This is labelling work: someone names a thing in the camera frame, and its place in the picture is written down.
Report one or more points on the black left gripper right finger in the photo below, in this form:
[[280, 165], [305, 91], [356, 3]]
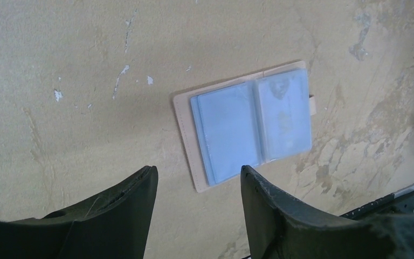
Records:
[[279, 225]]

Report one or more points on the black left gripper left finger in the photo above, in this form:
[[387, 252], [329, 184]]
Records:
[[111, 224]]

